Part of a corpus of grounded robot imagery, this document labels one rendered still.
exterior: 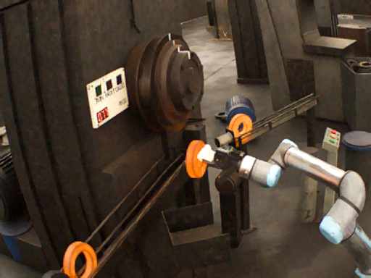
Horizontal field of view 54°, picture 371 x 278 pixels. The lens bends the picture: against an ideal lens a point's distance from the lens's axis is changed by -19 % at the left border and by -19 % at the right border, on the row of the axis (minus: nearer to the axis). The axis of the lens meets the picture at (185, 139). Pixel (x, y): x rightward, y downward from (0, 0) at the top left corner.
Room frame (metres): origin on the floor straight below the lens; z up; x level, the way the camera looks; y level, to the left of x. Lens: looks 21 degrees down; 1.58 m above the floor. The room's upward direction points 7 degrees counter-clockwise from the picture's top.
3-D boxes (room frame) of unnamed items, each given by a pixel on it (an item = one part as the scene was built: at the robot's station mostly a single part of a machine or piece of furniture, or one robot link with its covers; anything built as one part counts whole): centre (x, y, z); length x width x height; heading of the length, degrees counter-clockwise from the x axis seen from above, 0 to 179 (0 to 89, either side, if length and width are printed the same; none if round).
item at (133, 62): (2.01, 0.12, 1.12); 0.47 x 0.10 x 0.47; 154
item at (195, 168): (1.71, -0.04, 0.82); 0.16 x 0.03 x 0.16; 153
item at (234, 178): (2.21, -0.22, 0.27); 0.22 x 0.13 x 0.53; 154
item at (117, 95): (1.71, 0.29, 1.15); 0.26 x 0.02 x 0.18; 154
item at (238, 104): (4.17, -0.58, 0.17); 0.57 x 0.31 x 0.34; 174
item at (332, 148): (2.26, -0.92, 0.31); 0.24 x 0.16 x 0.62; 154
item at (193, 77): (1.93, -0.05, 1.11); 0.28 x 0.06 x 0.28; 154
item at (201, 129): (2.19, -0.05, 0.68); 0.11 x 0.08 x 0.24; 64
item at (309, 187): (2.29, -0.76, 0.26); 0.12 x 0.12 x 0.52
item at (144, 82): (1.97, 0.04, 1.11); 0.47 x 0.06 x 0.47; 154
